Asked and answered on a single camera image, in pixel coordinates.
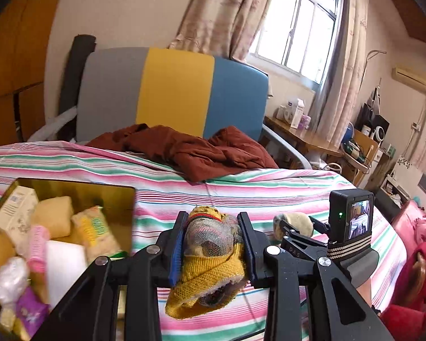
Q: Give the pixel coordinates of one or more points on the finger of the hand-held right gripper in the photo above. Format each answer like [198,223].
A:
[321,225]
[298,247]

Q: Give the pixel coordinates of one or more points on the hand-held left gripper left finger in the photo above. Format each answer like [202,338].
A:
[175,252]

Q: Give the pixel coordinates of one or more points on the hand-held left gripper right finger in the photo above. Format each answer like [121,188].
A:
[248,248]

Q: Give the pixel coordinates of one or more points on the beige sock ball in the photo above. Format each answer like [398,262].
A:
[298,222]

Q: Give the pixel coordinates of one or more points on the yellow knitted sock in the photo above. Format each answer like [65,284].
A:
[206,266]

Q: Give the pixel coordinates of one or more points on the green yellow snack packet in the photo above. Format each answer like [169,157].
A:
[96,232]

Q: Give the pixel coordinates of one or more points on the square metal tin box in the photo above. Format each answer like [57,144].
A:
[92,193]

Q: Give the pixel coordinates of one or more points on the white foam block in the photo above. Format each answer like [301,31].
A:
[65,270]

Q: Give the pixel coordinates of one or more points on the yellow sponge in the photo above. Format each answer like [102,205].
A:
[53,216]

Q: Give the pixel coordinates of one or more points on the pink hair roller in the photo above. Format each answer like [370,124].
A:
[39,247]

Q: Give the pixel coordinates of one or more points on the purple packet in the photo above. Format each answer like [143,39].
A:
[30,312]

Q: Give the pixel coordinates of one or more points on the cream cardboard box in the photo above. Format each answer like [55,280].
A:
[16,209]

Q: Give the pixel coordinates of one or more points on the white plastic bag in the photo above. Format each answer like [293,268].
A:
[10,280]

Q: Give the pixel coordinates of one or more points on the small yellow packet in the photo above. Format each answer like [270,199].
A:
[5,321]

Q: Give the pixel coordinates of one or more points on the pink green striped cloth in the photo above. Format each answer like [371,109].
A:
[269,191]

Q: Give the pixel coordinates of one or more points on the wooden shelf unit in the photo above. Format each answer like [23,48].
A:
[371,152]

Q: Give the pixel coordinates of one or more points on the red pink blanket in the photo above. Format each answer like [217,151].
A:
[419,273]

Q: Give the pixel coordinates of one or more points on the blue globe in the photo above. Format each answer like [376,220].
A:
[348,132]

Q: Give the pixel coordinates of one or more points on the wooden desk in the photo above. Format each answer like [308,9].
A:
[305,138]

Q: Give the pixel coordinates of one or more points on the dark red jacket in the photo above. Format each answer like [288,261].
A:
[198,152]

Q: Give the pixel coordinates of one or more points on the small purple bottle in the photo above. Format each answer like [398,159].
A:
[305,122]

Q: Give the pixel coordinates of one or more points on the black speaker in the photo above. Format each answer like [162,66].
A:
[369,115]

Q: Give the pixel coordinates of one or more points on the white carton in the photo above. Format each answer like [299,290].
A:
[294,112]

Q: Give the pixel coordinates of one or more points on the grey yellow blue chair back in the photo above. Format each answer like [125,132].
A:
[177,88]

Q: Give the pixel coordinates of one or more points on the window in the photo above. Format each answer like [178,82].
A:
[298,32]

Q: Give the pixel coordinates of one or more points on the black rolled mat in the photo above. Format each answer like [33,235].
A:
[76,71]

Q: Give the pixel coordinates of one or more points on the wooden wardrobe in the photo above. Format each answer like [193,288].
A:
[10,60]

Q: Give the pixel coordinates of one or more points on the metal bed rail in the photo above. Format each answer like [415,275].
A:
[287,149]

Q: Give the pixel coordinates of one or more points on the wall air conditioner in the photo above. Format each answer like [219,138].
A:
[411,78]

